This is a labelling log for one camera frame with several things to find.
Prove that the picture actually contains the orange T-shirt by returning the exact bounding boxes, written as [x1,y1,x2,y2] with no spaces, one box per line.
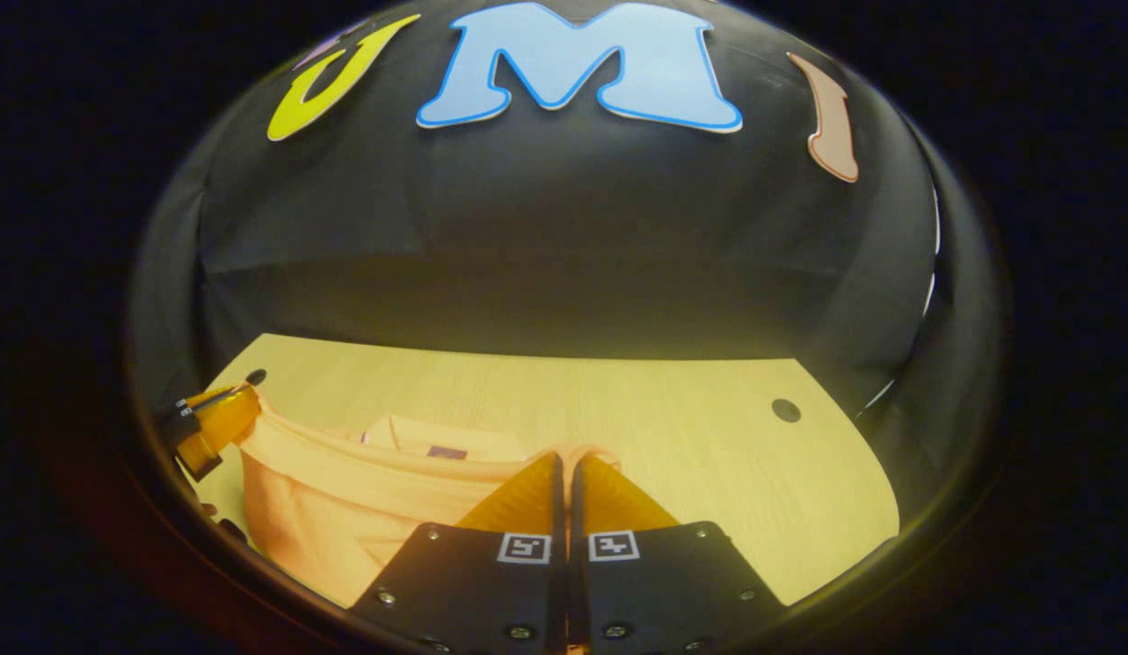
[239,393,624,609]

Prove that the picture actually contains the black backdrop cloth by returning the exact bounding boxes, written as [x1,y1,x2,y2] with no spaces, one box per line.
[127,0,1006,510]

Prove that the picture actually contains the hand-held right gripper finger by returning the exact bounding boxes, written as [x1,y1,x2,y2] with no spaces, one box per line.
[350,452,565,655]
[571,452,788,655]

